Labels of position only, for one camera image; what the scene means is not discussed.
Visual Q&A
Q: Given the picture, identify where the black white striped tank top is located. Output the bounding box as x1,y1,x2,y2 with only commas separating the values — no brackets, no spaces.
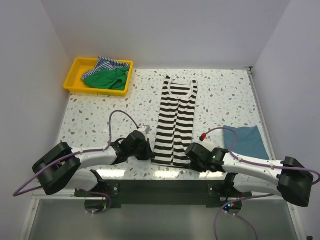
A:
152,76,198,169

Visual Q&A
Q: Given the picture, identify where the blue ribbed tank top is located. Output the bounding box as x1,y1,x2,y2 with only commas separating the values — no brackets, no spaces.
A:
223,125,270,160

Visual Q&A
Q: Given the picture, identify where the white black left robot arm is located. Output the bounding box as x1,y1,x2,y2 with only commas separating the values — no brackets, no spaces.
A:
32,125,154,196

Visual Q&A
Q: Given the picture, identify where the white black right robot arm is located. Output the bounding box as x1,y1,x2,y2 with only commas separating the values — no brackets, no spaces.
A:
185,140,314,207

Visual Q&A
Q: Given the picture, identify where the blue white striped tank top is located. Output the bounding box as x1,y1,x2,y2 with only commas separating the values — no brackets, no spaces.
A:
81,56,130,81

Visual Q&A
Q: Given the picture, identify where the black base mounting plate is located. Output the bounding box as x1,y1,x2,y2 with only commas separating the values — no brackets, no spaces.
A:
74,179,253,210

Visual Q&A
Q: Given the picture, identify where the green garment in tray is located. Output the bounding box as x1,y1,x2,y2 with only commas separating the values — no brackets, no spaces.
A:
82,67,130,91

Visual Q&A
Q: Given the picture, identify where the yellow plastic tray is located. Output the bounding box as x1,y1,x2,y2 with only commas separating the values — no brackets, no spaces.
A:
63,57,134,97

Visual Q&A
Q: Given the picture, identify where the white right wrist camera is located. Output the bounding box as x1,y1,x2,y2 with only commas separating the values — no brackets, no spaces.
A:
199,133,215,152

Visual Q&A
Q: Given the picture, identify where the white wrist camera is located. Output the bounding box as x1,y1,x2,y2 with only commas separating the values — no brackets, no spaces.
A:
199,133,215,152
138,125,152,134

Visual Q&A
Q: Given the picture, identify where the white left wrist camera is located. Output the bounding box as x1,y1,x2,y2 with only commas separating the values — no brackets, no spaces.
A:
138,125,152,134

